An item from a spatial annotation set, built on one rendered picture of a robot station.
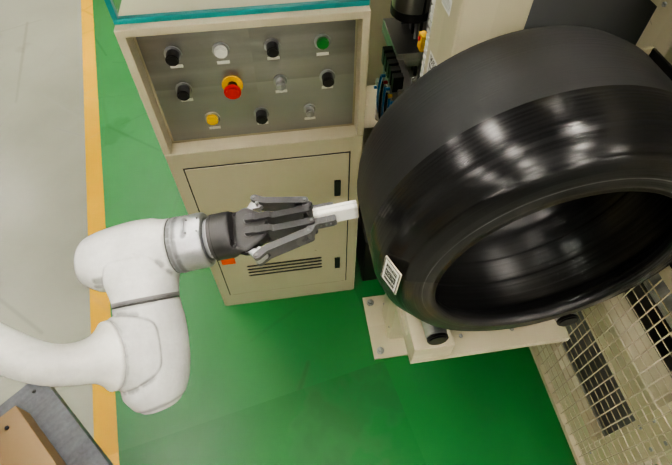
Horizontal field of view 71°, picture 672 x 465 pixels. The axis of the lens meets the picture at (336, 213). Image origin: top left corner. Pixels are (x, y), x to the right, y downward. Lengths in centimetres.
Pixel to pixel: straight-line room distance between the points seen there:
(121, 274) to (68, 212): 188
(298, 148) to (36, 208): 168
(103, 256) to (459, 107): 56
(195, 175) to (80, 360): 78
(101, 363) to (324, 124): 88
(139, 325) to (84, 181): 203
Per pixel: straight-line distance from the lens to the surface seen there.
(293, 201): 77
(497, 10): 92
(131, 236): 78
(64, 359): 75
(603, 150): 66
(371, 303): 203
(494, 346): 115
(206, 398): 196
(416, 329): 106
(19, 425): 134
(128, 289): 78
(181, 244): 75
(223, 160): 138
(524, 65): 72
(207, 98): 129
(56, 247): 253
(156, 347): 76
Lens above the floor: 182
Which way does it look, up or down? 52 degrees down
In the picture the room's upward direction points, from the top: straight up
